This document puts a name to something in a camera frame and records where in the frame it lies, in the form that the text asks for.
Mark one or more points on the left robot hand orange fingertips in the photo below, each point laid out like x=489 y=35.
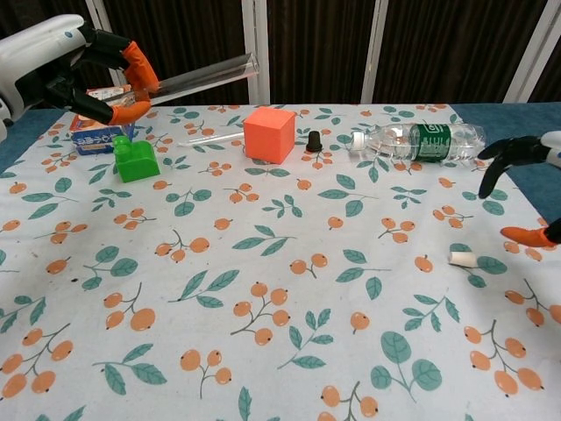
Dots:
x=39 y=57

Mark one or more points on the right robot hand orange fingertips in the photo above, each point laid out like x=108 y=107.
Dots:
x=517 y=151

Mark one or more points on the white rubber stopper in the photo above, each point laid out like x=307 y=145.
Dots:
x=462 y=259

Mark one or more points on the clear glass test tube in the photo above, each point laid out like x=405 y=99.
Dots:
x=210 y=72

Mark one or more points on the clear glass pipette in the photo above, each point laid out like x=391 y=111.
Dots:
x=210 y=139

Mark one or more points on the clear green-label water bottle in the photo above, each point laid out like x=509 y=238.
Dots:
x=429 y=140

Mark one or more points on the orange snack carton box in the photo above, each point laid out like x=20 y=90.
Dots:
x=94 y=140

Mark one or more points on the green toy building brick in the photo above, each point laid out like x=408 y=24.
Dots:
x=138 y=164

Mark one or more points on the black rubber dropper bulb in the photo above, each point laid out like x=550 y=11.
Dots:
x=313 y=142

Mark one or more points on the dark pleated curtain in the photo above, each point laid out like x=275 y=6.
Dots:
x=324 y=44

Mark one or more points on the orange foam cube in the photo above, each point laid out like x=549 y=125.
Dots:
x=267 y=136

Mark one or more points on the floral orange fruit tablecloth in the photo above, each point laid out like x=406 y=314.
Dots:
x=307 y=307

